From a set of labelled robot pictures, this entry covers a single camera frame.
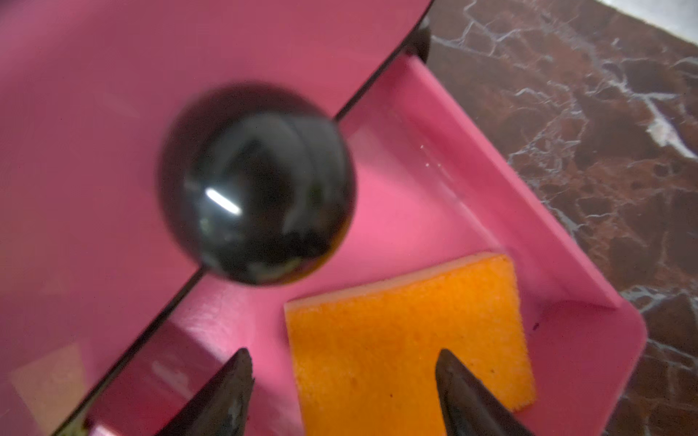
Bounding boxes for pink drawer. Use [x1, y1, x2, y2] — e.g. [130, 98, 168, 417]
[1, 1, 429, 435]
[87, 56, 647, 435]

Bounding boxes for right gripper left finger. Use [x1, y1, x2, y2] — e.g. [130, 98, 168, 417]
[156, 348, 254, 436]

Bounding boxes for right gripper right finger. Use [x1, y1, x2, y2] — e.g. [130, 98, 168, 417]
[436, 349, 534, 436]

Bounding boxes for pink bottom drawer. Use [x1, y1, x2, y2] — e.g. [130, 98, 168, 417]
[87, 56, 647, 435]

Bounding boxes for orange foam sponge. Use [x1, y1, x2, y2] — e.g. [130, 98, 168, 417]
[285, 253, 536, 435]

